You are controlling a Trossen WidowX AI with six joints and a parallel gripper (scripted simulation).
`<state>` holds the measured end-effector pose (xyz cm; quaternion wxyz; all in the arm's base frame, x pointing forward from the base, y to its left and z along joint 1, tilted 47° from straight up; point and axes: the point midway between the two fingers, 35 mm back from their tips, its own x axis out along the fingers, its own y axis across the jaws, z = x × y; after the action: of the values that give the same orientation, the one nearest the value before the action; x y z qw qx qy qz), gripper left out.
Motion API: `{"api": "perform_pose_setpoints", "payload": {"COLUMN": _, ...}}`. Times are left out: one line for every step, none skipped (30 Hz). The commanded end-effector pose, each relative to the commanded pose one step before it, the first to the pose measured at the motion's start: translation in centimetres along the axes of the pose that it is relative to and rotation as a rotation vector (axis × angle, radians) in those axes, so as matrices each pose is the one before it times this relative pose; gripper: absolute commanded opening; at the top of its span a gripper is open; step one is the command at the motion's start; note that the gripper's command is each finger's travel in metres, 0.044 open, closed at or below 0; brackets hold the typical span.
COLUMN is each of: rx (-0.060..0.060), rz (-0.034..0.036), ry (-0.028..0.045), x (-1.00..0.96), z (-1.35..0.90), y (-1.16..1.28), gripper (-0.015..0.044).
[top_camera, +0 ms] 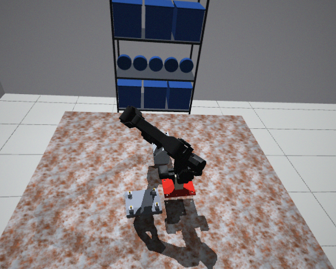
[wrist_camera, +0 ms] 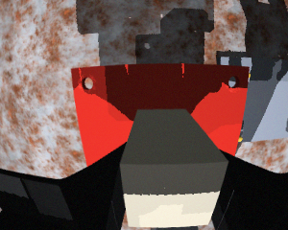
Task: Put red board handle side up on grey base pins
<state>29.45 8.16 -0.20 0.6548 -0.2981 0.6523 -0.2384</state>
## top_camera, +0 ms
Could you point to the red board with grey handle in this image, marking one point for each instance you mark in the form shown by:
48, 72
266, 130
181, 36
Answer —
177, 190

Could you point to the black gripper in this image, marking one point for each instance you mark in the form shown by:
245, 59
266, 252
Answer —
165, 173

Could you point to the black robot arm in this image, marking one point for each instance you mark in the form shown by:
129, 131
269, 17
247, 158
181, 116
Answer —
174, 147

